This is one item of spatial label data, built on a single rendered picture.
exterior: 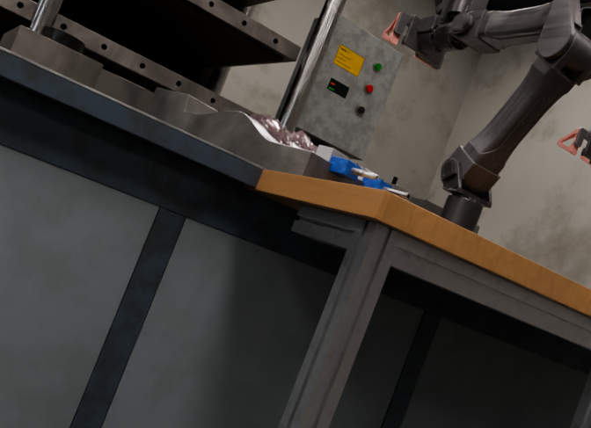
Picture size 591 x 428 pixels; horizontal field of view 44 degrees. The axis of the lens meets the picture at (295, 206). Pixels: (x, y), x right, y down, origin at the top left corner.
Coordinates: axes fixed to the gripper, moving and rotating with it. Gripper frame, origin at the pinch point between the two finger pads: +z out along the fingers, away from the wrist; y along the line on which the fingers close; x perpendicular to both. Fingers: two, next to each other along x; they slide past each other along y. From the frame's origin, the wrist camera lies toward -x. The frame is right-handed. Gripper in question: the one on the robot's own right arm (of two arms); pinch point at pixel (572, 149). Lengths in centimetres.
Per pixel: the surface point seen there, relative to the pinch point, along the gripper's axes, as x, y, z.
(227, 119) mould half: 32, 92, -3
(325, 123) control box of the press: 7, 31, 75
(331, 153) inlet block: 33, 79, -22
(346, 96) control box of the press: -5, 27, 75
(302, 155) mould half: 36, 85, -23
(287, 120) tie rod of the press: 14, 50, 62
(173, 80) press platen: 17, 86, 67
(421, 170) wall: -54, -202, 331
